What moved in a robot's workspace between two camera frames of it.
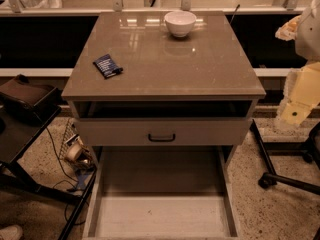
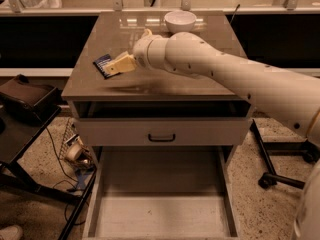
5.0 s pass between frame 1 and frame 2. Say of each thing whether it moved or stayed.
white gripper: moved
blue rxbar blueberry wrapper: stayed
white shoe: stayed
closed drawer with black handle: stayed
